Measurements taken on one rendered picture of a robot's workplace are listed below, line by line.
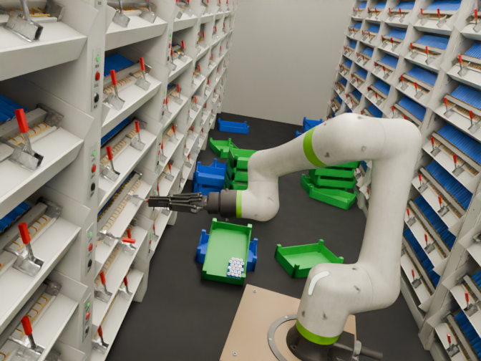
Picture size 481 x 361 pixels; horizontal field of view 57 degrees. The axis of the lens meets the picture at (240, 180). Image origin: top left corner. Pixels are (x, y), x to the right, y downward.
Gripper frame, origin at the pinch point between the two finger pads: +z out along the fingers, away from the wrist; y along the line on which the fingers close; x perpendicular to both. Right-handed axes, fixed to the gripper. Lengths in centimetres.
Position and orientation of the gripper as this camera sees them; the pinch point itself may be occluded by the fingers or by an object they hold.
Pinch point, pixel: (159, 201)
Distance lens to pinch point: 150.6
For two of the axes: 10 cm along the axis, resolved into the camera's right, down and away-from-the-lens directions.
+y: 0.5, -3.7, 9.3
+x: 0.1, -9.3, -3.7
